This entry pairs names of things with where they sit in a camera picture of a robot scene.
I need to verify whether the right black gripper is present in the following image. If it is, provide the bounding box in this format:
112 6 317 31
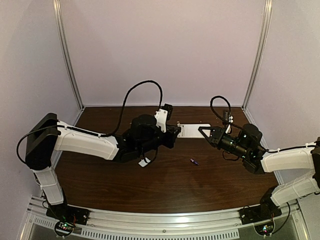
198 127 250 161

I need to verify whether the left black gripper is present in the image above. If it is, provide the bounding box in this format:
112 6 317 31
137 124 180 156

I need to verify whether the white remote control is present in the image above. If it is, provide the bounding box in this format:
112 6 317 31
177 123 211 139

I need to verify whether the white battery cover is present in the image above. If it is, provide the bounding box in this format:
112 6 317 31
138 158 151 168

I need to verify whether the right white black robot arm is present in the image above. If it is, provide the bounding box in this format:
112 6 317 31
198 123 320 221

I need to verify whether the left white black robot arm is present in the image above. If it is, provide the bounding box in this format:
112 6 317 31
24 110 181 222

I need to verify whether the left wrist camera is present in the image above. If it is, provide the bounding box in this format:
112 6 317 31
154 103 173 133

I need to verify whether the right black braided cable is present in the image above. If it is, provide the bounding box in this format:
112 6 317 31
209 95 316 153

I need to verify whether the black braided cable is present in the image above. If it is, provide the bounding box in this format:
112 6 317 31
209 95 316 153
16 80 165 163

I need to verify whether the left black braided cable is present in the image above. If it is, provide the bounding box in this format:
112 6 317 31
16 80 165 163

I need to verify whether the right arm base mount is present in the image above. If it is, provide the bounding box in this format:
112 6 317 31
238 204 282 238

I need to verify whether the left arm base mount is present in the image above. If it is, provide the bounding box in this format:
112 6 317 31
46 204 90 239

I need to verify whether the right aluminium corner post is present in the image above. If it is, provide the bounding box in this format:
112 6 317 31
242 0 273 110

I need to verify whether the aluminium corner post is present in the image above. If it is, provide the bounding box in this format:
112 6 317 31
52 0 85 110
242 0 273 110

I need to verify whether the left aluminium corner post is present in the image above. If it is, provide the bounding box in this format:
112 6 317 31
52 0 85 110

